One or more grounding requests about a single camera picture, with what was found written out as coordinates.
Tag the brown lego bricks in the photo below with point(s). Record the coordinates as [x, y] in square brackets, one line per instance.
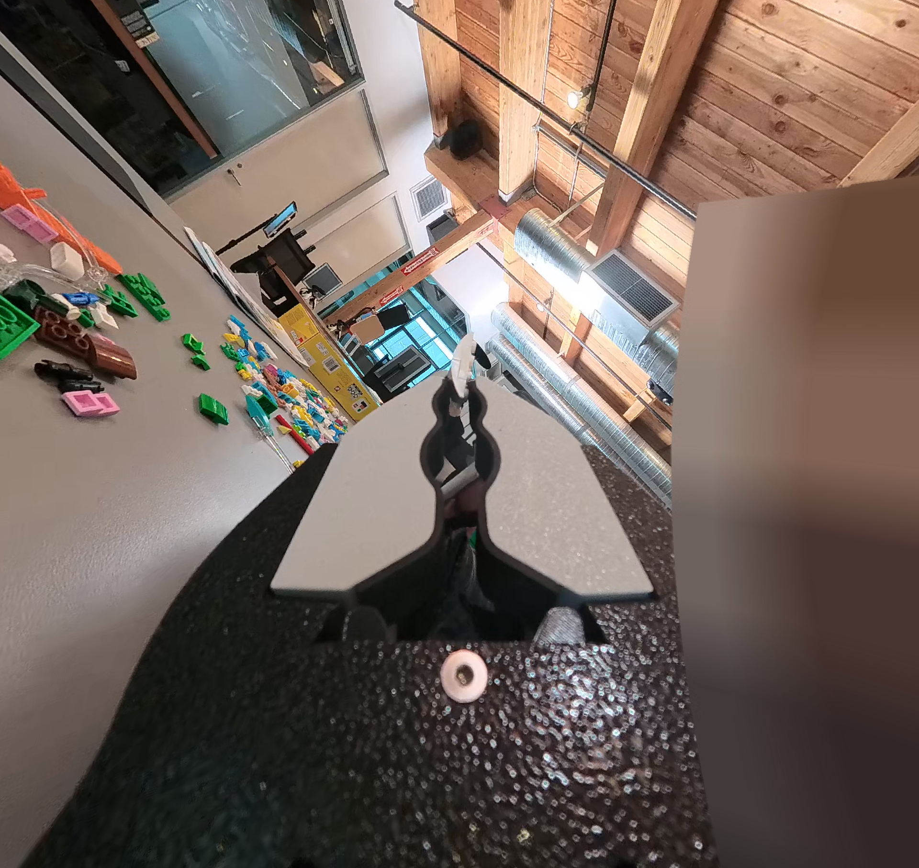
[86, 348]

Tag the black ceiling pipe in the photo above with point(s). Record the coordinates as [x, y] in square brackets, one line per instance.
[545, 111]

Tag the lego instruction booklet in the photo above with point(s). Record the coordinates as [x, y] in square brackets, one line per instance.
[230, 276]

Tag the clear lego piece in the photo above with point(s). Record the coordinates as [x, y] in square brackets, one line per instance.
[43, 272]

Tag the large green lego plate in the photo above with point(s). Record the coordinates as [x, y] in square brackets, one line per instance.
[16, 326]

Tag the pink lego plate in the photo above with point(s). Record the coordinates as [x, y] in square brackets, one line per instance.
[25, 223]

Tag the white lego brick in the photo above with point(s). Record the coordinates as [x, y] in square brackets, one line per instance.
[67, 258]

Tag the cluster of green lego pieces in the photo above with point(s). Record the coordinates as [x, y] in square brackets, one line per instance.
[140, 295]

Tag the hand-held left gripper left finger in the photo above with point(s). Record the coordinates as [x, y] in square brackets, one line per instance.
[366, 509]

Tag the black object on beam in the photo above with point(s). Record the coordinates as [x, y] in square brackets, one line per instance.
[463, 137]

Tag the small mounted tablet screen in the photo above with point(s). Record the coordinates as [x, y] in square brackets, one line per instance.
[280, 218]

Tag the yellow cardboard lego box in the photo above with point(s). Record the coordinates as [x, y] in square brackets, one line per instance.
[330, 362]

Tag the orange lego piece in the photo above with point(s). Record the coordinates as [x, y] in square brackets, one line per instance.
[79, 236]

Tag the white wall vent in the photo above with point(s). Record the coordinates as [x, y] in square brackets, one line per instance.
[429, 198]

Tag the white duct vent grille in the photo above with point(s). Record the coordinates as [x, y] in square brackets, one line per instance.
[635, 290]

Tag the black lego piece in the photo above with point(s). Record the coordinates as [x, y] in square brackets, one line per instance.
[68, 376]

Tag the dark green lego piece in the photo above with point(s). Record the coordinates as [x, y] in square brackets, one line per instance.
[32, 295]

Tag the green lego slope piece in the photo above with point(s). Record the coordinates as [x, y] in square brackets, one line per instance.
[214, 409]

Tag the pile of small colourful lego pieces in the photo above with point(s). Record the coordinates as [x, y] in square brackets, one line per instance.
[287, 391]

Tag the pink lego frame piece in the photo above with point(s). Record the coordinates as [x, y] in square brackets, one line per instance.
[90, 403]

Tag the black office chair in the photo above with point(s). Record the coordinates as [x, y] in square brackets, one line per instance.
[276, 265]

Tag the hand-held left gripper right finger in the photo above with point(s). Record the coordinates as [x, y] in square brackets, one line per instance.
[553, 509]

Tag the silver ventilation duct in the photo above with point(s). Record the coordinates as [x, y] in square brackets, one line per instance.
[553, 243]
[574, 401]

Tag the small green lego piece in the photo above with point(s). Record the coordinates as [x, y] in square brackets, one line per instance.
[194, 348]

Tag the ceiling spot lamp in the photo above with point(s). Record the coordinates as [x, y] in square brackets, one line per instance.
[578, 98]

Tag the small white lego piece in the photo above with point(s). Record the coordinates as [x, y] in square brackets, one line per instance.
[461, 369]

